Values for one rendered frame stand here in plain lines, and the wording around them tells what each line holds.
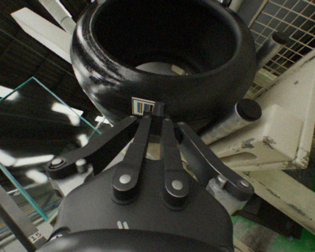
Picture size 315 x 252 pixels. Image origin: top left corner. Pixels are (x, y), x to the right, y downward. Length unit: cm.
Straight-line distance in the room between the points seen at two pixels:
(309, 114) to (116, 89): 37
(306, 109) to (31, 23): 150
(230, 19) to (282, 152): 40
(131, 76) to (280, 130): 28
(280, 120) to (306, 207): 63
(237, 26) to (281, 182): 66
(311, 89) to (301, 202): 57
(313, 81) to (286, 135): 18
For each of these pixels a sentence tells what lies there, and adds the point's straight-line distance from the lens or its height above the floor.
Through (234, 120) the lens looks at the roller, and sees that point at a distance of 27.
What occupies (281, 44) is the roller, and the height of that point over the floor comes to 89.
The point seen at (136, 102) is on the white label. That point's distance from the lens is 23.
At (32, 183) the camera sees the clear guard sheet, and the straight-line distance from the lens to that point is 108.
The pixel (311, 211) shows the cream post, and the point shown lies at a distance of 90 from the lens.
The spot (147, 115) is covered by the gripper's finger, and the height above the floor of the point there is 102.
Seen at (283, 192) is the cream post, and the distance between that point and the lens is 81.
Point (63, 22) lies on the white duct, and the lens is 165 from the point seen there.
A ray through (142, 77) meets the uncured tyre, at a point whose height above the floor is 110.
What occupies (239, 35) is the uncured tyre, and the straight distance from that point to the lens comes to 45.
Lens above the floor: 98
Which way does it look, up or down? 10 degrees up
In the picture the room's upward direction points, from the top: 55 degrees counter-clockwise
